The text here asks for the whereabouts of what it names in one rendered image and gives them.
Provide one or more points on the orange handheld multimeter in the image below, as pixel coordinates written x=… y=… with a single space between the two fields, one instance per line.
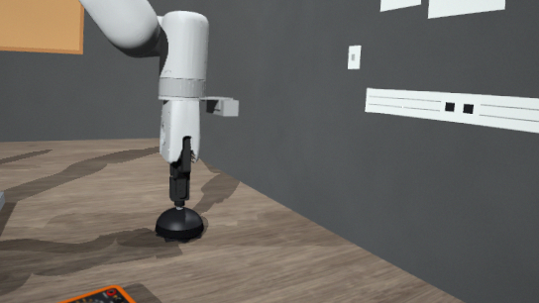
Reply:
x=109 y=294

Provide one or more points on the black dome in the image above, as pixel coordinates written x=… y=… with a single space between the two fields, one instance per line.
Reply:
x=179 y=224

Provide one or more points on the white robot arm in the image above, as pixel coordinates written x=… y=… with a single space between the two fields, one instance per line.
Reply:
x=133 y=26

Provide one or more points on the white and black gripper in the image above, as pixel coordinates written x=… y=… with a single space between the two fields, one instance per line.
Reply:
x=180 y=135

